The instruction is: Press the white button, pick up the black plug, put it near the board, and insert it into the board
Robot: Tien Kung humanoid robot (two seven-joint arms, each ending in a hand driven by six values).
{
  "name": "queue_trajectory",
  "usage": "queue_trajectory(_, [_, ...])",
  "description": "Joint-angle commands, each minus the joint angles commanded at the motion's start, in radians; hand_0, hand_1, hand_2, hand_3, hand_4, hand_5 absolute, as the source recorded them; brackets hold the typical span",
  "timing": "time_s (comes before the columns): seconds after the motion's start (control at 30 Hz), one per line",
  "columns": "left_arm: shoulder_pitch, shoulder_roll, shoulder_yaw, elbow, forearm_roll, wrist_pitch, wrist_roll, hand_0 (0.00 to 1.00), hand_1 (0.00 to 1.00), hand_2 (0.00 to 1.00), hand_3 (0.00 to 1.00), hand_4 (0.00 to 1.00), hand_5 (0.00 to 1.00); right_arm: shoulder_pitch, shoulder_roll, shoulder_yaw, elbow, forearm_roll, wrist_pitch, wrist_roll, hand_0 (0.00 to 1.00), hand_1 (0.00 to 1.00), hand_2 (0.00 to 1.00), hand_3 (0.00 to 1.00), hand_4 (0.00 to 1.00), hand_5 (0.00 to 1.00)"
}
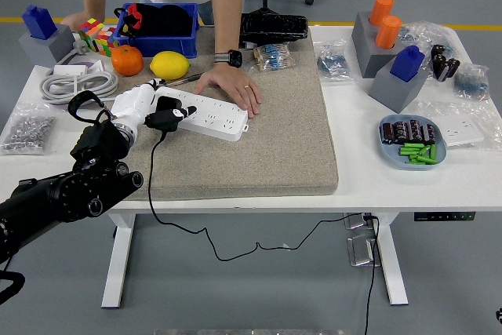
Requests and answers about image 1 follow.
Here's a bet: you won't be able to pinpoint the bag of dark capacitors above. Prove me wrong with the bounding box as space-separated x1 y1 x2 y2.
430 43 462 83

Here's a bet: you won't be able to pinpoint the clear bag of blue parts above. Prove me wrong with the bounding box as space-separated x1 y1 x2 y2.
315 39 354 83

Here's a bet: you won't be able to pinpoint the black plug cord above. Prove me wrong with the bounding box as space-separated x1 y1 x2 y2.
147 130 373 261

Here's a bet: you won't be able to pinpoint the colourful puzzle cube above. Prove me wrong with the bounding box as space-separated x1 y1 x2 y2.
77 16 106 53
96 27 121 57

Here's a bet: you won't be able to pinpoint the black hanging cable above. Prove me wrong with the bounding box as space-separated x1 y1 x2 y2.
362 213 381 335

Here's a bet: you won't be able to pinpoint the black glossy tray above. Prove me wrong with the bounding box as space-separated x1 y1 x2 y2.
239 12 310 44

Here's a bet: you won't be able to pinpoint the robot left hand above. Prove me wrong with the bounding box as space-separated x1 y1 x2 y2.
110 78 198 134

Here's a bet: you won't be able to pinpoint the white and purple flat box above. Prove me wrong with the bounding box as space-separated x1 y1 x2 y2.
49 59 105 107

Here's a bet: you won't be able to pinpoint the black wrist watch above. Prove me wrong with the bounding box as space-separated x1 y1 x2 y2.
213 49 243 68

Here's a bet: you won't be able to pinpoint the black table control panel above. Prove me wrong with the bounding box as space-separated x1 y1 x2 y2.
413 212 477 222

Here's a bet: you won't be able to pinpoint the grey-brown mat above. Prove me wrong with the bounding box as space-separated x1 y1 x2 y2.
84 24 340 202

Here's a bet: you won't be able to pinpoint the person's left hand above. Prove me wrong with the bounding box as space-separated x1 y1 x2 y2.
192 64 263 119

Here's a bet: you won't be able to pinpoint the black plug adapter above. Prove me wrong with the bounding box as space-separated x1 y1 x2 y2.
155 95 185 132

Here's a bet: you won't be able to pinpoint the silver metal pedal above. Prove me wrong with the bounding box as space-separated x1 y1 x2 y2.
347 233 381 268
344 213 373 231

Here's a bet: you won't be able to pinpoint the black cloth bag red trim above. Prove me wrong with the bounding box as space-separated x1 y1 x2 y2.
114 2 194 38

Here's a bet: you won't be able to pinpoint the black pen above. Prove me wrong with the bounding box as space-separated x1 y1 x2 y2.
162 71 207 87

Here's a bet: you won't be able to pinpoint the white wall socket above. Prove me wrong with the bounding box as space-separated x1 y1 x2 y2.
441 115 486 148

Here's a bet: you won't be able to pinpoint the clear bag of taped resistors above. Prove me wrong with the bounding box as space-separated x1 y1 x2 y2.
245 42 294 73

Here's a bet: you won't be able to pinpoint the light blue plate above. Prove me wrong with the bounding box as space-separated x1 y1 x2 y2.
378 114 448 171

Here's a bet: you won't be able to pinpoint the blue house-shaped block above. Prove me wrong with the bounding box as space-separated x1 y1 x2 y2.
21 4 59 41
390 45 427 83

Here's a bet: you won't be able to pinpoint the yellow lemon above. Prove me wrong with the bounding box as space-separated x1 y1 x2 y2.
149 50 192 80

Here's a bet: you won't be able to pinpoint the clear plastic socket bag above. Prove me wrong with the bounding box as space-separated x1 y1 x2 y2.
417 99 502 152

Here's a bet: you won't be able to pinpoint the grey holder with two holes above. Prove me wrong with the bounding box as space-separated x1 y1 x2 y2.
351 12 409 79

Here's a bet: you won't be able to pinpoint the person's right hand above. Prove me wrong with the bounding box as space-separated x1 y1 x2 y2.
60 11 105 33

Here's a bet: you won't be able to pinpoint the blue plastic bin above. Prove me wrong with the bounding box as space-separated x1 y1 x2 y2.
113 2 200 58

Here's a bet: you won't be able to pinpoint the grey block holder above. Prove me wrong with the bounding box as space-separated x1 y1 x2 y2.
18 23 78 68
368 58 431 115

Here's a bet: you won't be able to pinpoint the clear bag of metal nuts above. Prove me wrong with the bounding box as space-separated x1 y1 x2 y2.
0 102 56 156

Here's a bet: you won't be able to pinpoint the clear bag of blue resistors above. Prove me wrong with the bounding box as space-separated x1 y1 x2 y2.
453 63 491 101

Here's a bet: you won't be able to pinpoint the crumpled clear bag blue parts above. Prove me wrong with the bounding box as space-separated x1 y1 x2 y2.
399 20 458 57

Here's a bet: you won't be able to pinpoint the orange cylinder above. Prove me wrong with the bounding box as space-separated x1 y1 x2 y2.
369 0 396 27
375 15 404 52

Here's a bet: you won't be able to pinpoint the white power strip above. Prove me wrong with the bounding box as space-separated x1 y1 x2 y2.
155 87 250 143

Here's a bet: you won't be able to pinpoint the orange fruit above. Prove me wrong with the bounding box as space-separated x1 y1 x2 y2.
111 44 145 77

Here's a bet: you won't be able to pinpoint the white table leg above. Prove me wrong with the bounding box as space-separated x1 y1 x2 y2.
100 213 136 309
368 213 409 307

